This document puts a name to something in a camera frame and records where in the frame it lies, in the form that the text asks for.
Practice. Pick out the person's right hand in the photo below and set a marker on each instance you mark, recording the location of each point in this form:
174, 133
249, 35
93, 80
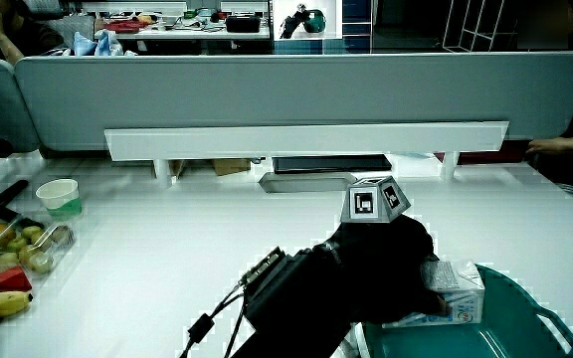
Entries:
381, 268

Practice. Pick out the white milk carton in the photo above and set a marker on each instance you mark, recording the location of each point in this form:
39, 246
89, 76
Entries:
458, 291

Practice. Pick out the teal plastic plate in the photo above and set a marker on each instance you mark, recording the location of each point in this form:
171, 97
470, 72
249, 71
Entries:
505, 328

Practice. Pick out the black flat keyboard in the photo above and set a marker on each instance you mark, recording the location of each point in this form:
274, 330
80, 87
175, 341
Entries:
331, 163

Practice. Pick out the white desk shelf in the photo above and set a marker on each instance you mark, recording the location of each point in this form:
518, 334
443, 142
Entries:
306, 141

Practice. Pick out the brown cardboard box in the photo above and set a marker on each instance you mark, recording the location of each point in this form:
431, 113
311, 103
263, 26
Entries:
231, 166

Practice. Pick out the long gray desk divider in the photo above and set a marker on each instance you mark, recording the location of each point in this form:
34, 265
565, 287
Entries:
291, 89

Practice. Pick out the white cabinet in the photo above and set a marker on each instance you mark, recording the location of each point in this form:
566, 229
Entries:
331, 20

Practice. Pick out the green helmet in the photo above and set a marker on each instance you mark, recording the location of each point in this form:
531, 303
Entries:
315, 21

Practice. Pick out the black bag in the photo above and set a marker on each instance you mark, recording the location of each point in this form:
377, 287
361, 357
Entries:
243, 24

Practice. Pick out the background white table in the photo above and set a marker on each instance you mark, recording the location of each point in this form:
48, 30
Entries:
192, 35

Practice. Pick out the white and green paper cup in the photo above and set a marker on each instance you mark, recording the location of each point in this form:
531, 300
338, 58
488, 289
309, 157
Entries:
60, 199

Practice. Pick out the clear plastic fruit container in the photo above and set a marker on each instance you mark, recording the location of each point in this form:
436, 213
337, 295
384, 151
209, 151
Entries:
43, 251

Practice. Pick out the red cloth item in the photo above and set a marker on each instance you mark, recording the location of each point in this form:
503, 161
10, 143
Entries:
126, 26

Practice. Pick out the blue plastic bag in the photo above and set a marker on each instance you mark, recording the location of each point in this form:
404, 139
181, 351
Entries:
102, 44

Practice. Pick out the red block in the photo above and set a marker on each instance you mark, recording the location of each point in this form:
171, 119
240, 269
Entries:
12, 281

